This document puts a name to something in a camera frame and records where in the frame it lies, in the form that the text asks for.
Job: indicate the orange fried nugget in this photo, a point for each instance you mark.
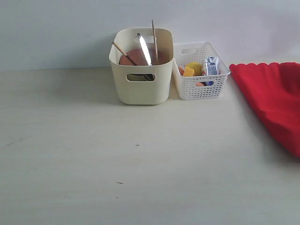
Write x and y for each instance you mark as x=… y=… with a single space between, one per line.
x=181 y=71

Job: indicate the brown wooden plate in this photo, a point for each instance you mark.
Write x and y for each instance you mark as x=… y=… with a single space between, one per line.
x=138 y=57

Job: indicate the brown egg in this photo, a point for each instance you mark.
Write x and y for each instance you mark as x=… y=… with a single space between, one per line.
x=200 y=84

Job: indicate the yellow cheese wedge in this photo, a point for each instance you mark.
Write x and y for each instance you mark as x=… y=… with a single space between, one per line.
x=188 y=72

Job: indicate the yellow lemon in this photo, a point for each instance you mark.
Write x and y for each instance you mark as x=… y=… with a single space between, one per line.
x=196 y=66

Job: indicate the silver table knife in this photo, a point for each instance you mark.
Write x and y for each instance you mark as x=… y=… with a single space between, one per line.
x=145 y=49

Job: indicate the wooden chopstick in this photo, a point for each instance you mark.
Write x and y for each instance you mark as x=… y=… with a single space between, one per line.
x=155 y=43
x=148 y=77

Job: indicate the blue white milk carton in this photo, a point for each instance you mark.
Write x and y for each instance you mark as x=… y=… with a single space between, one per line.
x=211 y=66

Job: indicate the red scalloped cloth mat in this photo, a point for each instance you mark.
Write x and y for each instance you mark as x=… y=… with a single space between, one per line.
x=273 y=93

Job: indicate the white lattice plastic basket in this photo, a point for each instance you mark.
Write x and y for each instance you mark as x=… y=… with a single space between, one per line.
x=185 y=53

